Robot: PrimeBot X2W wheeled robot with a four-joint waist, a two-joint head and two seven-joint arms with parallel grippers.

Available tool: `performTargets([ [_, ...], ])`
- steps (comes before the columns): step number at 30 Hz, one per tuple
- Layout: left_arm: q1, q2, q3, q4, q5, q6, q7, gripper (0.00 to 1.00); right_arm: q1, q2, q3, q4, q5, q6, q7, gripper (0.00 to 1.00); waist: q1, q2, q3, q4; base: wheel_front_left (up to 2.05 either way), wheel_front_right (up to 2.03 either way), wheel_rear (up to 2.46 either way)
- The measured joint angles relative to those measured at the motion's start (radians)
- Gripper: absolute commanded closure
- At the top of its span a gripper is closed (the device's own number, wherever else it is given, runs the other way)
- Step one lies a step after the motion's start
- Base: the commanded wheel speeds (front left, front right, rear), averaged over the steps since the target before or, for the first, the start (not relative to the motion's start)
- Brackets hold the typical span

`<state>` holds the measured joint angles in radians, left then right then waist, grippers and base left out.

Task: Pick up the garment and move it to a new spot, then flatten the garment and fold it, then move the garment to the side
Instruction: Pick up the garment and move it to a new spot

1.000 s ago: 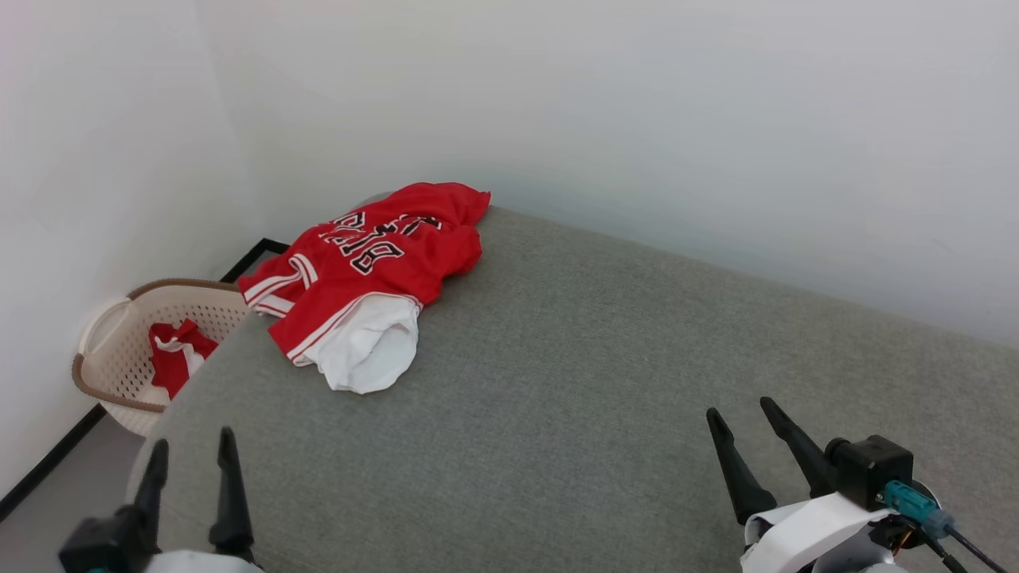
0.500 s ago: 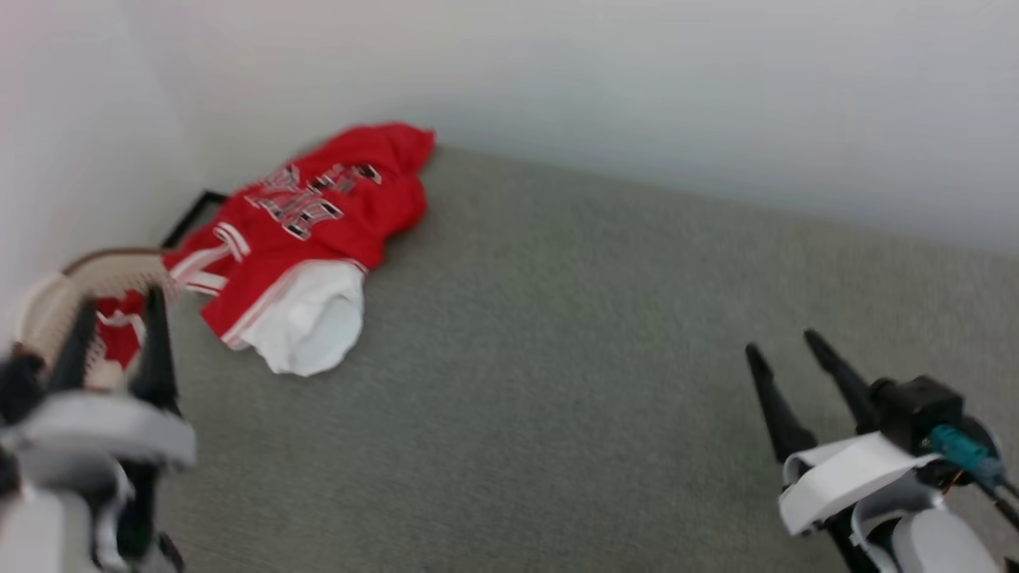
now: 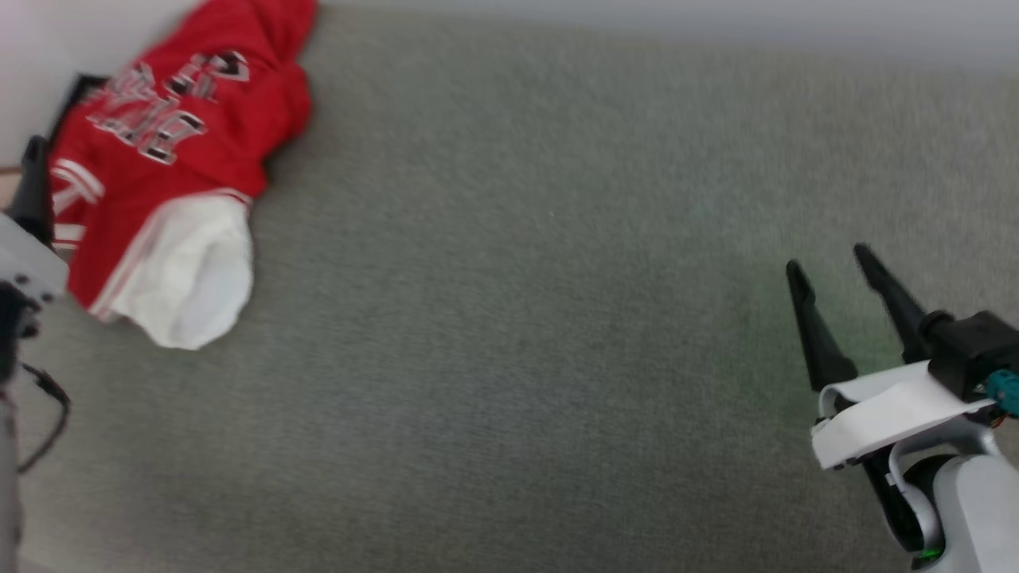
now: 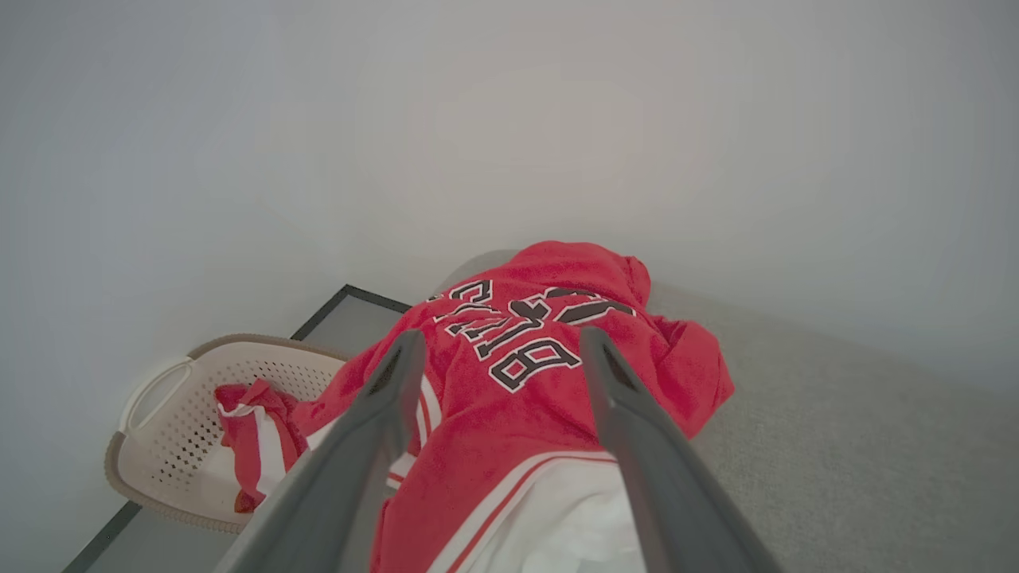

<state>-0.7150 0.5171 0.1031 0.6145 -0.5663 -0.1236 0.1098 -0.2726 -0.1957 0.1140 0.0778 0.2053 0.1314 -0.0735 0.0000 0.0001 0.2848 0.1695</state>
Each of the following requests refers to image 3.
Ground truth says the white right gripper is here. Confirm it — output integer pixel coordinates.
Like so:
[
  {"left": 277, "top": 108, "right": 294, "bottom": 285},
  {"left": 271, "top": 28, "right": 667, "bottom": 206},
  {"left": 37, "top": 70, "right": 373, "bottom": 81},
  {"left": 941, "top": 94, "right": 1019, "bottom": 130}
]
[{"left": 785, "top": 244, "right": 998, "bottom": 472}]

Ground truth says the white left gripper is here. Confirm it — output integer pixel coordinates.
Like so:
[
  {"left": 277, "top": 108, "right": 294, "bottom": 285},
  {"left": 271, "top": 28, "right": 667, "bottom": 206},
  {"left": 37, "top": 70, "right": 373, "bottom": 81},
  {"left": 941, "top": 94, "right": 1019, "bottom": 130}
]
[{"left": 0, "top": 135, "right": 70, "bottom": 305}]

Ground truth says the red basketball jersey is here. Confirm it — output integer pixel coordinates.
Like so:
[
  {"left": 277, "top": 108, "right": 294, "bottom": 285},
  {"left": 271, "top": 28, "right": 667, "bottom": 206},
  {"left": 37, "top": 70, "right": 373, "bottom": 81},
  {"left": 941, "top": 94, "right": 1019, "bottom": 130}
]
[{"left": 46, "top": 0, "right": 319, "bottom": 351}]

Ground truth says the grey-green fabric sofa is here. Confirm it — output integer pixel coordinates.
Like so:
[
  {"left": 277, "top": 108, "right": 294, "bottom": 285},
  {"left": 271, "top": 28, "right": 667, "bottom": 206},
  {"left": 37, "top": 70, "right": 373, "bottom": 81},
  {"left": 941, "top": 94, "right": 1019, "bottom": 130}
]
[{"left": 0, "top": 4, "right": 1019, "bottom": 573}]

